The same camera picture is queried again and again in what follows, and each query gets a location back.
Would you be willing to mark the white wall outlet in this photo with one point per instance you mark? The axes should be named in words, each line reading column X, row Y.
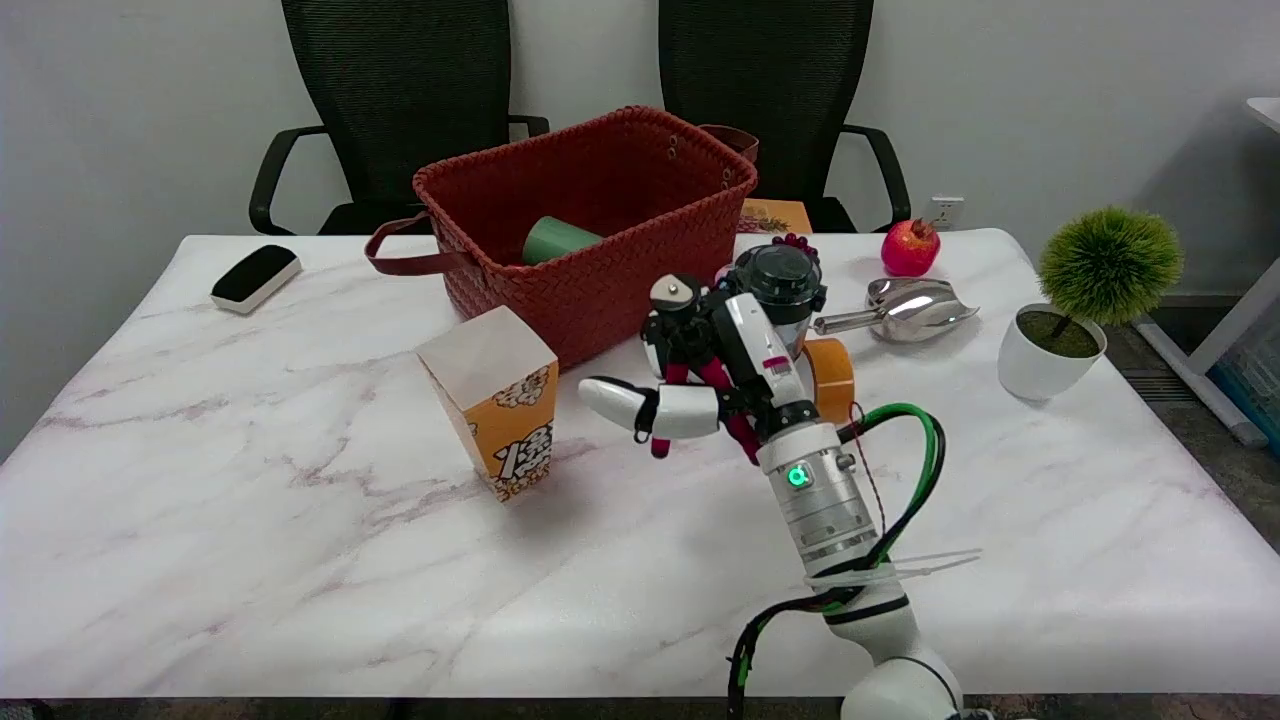
column 945, row 211

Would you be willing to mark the white desk frame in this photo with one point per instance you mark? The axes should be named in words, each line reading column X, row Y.
column 1230, row 330

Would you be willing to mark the orange tape roll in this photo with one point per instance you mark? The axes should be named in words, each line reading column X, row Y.
column 835, row 380

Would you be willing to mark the dark lidded jar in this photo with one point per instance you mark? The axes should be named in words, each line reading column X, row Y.
column 782, row 280

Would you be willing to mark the orange popcorn box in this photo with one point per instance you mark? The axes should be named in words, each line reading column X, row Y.
column 500, row 420

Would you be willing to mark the orange flat box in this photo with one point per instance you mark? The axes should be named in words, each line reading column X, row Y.
column 775, row 216

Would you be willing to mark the black mesh office chair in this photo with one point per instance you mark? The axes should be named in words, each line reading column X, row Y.
column 400, row 90
column 770, row 60

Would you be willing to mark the green cup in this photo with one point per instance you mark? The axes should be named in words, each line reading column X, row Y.
column 555, row 240

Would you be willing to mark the shiny metal scoop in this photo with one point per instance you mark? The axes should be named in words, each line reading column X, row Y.
column 915, row 310

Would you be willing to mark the black white board eraser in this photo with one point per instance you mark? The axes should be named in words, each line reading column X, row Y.
column 255, row 275

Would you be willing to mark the blue storage bin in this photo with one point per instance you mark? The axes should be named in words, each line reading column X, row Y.
column 1255, row 385

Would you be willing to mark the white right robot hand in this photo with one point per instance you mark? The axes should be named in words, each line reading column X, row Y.
column 760, row 350

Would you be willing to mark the brown woven storage basket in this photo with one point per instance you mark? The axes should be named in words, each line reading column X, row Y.
column 600, row 290

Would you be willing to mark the white zip tie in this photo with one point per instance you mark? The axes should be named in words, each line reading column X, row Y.
column 940, row 560

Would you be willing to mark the green ball plant white pot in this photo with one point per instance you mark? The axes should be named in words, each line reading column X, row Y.
column 1105, row 265

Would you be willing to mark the purple grape bunch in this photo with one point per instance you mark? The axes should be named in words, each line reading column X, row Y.
column 796, row 242

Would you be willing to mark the red pomegranate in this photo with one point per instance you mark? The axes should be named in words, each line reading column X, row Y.
column 910, row 248

